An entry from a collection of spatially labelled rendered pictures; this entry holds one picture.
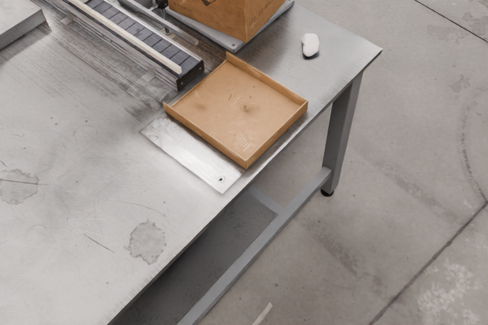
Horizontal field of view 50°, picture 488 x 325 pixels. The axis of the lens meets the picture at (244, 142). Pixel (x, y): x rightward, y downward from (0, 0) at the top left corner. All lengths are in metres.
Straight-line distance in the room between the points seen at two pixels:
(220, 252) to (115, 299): 0.74
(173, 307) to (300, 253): 0.58
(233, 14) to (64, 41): 0.55
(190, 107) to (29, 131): 0.44
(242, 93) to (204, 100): 0.11
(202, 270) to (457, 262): 1.00
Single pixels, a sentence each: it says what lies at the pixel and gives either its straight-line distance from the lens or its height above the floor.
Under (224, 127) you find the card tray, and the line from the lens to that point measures 1.43.
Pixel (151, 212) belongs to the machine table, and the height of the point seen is 0.83.
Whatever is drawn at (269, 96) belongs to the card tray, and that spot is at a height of 0.83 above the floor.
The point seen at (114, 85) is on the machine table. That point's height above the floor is 0.83.
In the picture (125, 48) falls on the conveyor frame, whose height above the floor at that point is 0.87.
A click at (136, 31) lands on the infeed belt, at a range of 1.66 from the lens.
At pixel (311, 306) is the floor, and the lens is 2.09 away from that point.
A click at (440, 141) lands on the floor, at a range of 2.56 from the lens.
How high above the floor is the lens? 1.97
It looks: 54 degrees down
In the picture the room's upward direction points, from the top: 3 degrees counter-clockwise
